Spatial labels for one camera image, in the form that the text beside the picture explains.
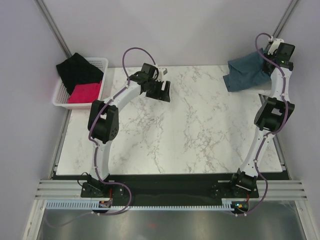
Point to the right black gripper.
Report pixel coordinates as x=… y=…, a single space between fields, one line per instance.
x=264 y=67

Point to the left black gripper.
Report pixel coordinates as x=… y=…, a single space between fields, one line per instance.
x=164 y=95

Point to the blue grey t shirt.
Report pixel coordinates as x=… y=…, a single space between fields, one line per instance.
x=245 y=73

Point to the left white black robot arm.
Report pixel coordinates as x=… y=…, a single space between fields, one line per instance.
x=104 y=123

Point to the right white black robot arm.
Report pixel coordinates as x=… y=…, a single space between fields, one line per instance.
x=272 y=116

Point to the pink red t shirt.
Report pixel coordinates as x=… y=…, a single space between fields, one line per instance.
x=85 y=93

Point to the black t shirt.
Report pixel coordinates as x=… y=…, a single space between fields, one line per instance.
x=76 y=70

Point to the white plastic basket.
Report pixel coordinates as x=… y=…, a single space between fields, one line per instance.
x=61 y=96

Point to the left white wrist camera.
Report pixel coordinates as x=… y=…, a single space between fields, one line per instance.
x=161 y=72

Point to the right corner aluminium post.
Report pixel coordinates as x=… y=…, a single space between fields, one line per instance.
x=285 y=17

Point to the corner aluminium post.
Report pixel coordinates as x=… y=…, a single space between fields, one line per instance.
x=44 y=10
x=285 y=17

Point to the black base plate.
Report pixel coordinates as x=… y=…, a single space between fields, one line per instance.
x=165 y=188

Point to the aluminium rail frame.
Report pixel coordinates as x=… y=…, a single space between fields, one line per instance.
x=291 y=190

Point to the left corner aluminium post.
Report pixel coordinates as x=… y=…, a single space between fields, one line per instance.
x=44 y=10

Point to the white slotted cable duct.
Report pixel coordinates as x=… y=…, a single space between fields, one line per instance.
x=100 y=205

